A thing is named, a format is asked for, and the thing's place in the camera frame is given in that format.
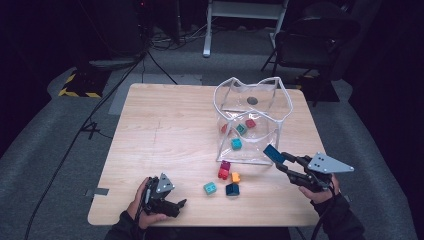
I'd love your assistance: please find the white desk frame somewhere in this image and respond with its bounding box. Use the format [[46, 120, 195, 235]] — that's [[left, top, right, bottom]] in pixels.
[[202, 0, 290, 58]]

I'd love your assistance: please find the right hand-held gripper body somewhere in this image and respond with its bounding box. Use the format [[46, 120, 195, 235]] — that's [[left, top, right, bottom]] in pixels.
[[288, 152, 355, 194]]

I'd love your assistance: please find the bundle of floor cables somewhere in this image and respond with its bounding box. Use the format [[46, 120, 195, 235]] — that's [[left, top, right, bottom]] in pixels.
[[149, 18, 209, 52]]

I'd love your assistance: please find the black yellow striped stand base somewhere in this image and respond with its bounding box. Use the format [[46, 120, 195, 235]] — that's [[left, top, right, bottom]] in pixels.
[[58, 66, 112, 99], [295, 73, 340, 103]]

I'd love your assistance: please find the dark equipment cabinet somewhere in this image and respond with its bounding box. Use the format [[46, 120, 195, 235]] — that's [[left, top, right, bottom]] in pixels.
[[87, 0, 149, 71]]

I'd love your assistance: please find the dark blue sloped toy block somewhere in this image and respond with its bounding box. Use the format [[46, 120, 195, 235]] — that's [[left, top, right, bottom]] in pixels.
[[225, 182, 241, 197]]

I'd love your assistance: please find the clear plastic bag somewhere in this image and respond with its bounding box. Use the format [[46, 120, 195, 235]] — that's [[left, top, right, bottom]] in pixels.
[[213, 76, 295, 167]]

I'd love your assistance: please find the long black floor cable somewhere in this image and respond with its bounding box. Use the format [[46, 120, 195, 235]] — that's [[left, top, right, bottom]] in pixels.
[[24, 49, 149, 240]]

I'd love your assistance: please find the person's left hand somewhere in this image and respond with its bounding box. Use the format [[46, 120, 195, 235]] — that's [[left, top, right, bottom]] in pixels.
[[126, 177, 168, 231]]

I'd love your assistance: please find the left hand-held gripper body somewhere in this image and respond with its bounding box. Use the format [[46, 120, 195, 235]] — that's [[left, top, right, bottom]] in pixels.
[[143, 172, 181, 218]]

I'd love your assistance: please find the person's right hand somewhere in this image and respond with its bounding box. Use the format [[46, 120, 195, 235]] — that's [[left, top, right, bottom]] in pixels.
[[297, 173, 342, 205]]

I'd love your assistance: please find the black chair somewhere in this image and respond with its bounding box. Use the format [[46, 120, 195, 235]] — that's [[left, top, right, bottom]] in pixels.
[[260, 1, 363, 81]]

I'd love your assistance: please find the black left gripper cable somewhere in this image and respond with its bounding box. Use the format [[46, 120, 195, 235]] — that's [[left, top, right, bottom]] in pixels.
[[133, 186, 151, 240]]

